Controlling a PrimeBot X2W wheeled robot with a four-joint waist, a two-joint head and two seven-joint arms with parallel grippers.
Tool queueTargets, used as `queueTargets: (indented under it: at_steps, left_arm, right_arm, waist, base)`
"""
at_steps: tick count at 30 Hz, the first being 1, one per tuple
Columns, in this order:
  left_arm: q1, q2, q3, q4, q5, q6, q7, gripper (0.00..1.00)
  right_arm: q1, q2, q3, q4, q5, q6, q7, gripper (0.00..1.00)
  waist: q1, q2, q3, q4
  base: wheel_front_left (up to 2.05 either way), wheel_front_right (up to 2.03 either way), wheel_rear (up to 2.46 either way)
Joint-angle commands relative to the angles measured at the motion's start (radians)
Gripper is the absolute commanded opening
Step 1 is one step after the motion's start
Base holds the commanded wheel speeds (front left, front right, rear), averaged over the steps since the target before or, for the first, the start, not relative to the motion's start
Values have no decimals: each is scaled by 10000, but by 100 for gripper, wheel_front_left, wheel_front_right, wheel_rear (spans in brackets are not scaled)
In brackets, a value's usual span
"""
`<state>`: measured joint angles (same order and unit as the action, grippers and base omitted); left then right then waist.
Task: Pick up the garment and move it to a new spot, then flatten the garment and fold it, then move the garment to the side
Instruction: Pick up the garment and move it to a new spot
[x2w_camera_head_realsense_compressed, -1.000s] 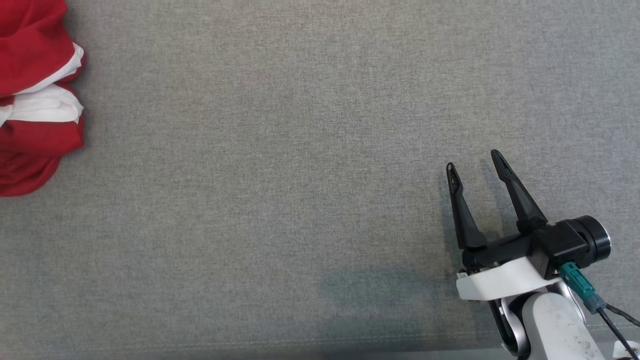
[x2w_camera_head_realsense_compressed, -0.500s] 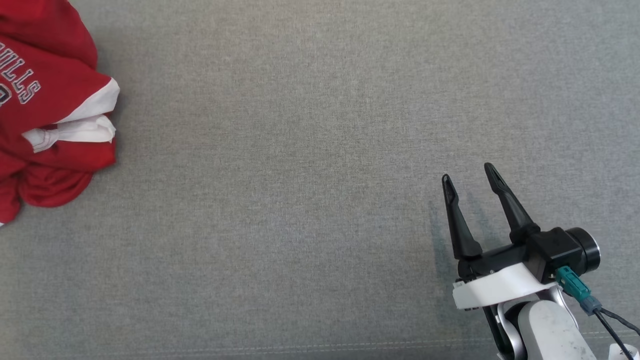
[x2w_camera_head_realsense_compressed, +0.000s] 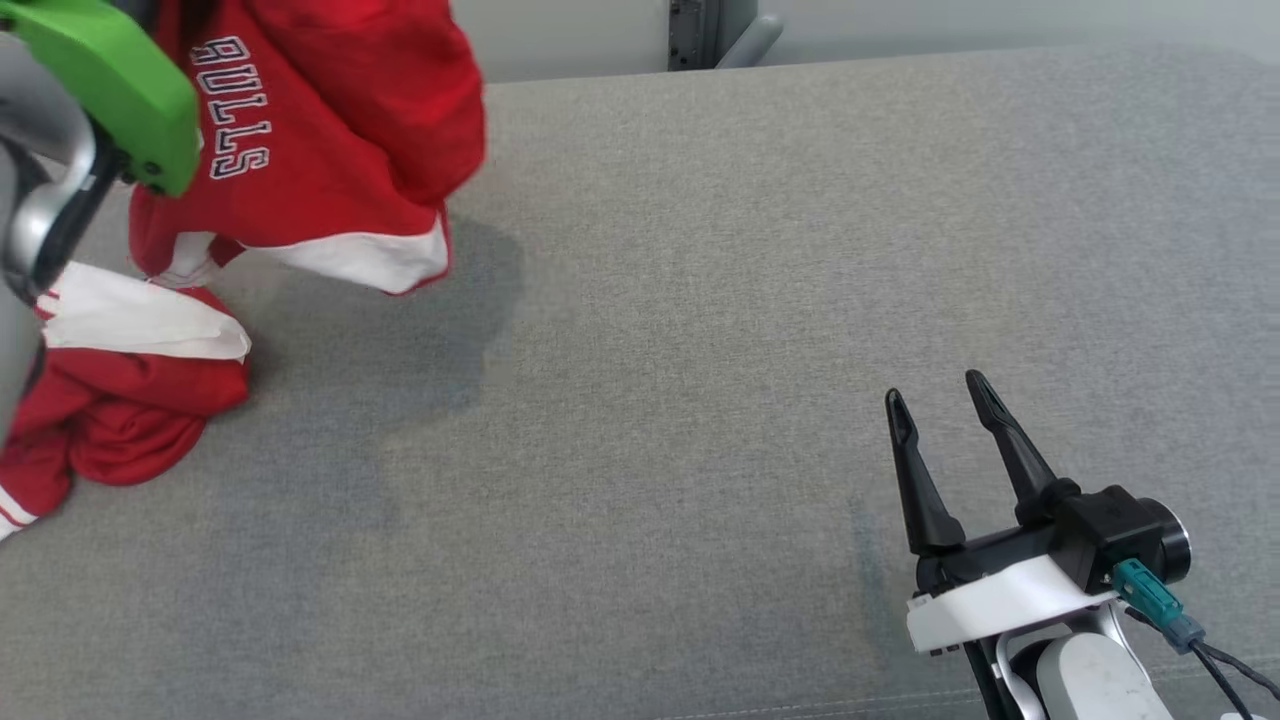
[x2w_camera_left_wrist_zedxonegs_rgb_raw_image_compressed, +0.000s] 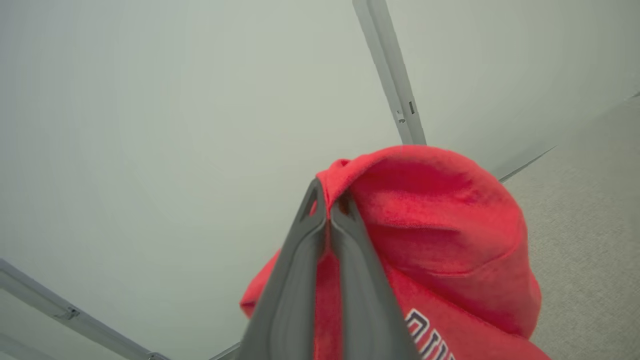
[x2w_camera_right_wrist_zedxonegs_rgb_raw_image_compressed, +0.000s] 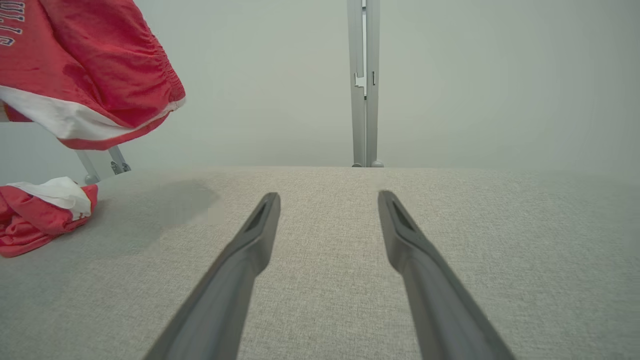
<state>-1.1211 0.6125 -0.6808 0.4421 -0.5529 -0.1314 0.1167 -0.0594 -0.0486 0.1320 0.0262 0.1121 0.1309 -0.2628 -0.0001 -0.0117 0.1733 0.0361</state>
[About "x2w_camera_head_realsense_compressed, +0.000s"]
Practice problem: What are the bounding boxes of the teal right camera connector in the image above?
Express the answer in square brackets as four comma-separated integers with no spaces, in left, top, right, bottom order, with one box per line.
[1112,558,1207,654]

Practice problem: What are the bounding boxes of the red white-striped shorts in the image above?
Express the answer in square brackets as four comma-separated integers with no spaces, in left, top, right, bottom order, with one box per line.
[128,0,488,297]

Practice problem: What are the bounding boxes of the black right camera cable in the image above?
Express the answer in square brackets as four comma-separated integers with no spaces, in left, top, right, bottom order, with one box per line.
[1190,640,1280,720]

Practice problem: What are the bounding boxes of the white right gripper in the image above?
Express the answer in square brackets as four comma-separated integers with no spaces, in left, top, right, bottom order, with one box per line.
[885,370,1194,657]

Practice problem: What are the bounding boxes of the grey metal frame post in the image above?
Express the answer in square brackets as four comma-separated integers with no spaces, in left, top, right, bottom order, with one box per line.
[668,0,787,72]

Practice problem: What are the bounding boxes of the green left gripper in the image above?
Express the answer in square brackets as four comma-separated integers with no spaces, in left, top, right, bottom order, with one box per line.
[0,0,202,197]

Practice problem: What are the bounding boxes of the red Bulls jersey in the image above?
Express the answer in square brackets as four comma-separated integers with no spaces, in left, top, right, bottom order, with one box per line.
[0,262,252,543]

